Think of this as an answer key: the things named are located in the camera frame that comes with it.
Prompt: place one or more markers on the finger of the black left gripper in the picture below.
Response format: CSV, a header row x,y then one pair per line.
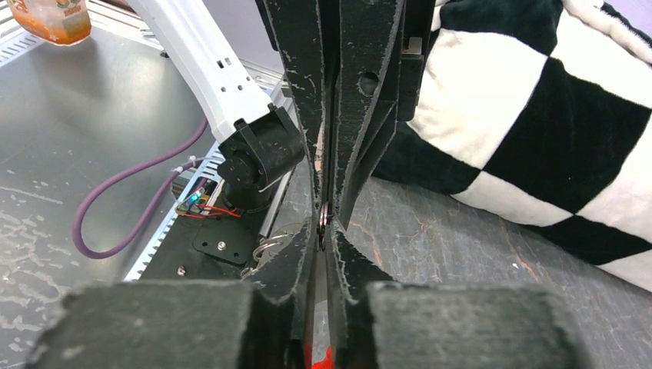
x,y
382,52
294,28

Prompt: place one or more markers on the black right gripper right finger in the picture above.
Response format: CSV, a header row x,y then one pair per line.
x,y
378,322

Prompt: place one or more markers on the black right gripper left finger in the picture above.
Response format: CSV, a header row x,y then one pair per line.
x,y
256,322

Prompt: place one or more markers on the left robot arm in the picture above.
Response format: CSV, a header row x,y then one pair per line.
x,y
258,144

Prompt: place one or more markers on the left electronics board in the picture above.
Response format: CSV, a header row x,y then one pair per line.
x,y
196,206

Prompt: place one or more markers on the black white checkered pillow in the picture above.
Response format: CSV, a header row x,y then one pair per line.
x,y
539,112

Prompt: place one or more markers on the orange drink bottle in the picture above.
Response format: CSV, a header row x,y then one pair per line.
x,y
61,22

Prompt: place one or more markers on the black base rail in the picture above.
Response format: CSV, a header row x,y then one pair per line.
x,y
219,248

